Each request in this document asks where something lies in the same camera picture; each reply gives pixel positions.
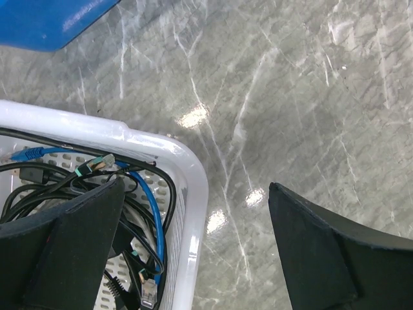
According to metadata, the blue plastic bin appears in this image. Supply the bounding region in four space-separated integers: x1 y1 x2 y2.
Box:
1 0 118 52

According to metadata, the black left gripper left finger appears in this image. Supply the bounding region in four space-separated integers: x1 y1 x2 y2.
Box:
1 178 125 309

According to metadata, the black cable bundle in basket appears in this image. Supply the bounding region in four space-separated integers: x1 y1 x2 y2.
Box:
0 127 177 310

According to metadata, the white perforated plastic basket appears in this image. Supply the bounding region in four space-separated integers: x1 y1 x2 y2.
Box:
1 100 208 309

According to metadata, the blue ethernet cable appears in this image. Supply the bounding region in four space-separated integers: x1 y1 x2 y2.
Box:
9 147 166 285

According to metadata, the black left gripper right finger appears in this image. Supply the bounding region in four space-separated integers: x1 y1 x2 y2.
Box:
268 183 412 309

